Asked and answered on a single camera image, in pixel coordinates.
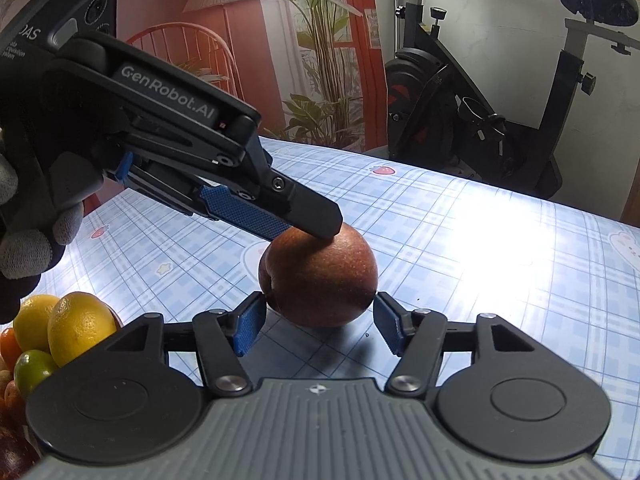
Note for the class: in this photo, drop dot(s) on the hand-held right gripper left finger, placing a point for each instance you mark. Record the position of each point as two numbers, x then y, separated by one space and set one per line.
250 327

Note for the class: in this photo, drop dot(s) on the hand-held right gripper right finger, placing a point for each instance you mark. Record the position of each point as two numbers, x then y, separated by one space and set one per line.
387 330

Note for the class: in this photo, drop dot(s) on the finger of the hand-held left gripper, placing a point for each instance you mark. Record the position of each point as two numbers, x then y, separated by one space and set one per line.
240 207
310 210

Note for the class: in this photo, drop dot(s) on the red-brown apple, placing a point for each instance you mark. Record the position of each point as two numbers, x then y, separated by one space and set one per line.
325 285

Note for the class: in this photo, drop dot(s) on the large yellow orange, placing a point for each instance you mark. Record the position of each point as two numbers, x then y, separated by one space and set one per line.
80 327
32 320

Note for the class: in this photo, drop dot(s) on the green round fruit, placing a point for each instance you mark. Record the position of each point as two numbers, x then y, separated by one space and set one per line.
32 370

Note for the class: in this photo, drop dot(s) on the dark purple mangosteen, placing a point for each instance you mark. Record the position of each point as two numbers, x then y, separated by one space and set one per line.
15 452

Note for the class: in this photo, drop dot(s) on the person's left hand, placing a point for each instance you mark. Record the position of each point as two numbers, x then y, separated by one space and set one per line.
30 255

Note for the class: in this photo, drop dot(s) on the blue plaid tablecloth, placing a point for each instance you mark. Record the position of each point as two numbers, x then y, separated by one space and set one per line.
475 260

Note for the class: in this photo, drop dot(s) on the black exercise bike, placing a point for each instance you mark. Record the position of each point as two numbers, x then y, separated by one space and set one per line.
435 110

